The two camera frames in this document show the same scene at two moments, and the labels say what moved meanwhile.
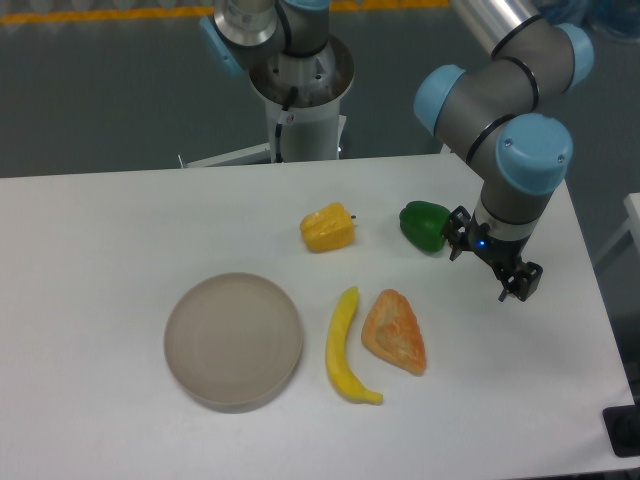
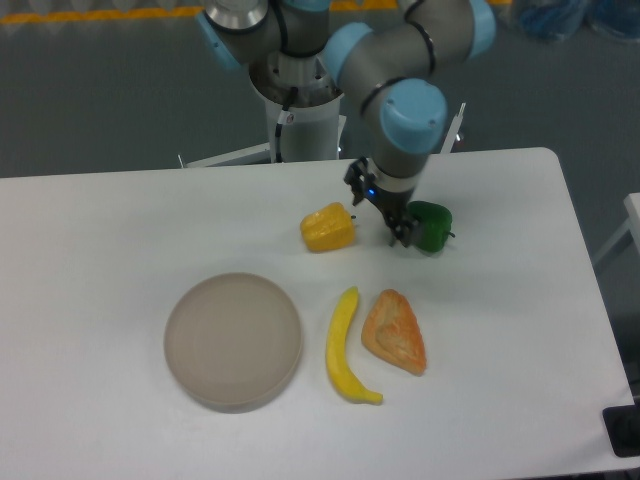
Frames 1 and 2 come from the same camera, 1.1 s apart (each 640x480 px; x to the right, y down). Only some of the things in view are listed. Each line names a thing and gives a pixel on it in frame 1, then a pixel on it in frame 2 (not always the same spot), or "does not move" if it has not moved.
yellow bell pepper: [328, 228] does not move
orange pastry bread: [392, 333] does not move
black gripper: [500, 253] to [389, 202]
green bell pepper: [423, 223] does not move
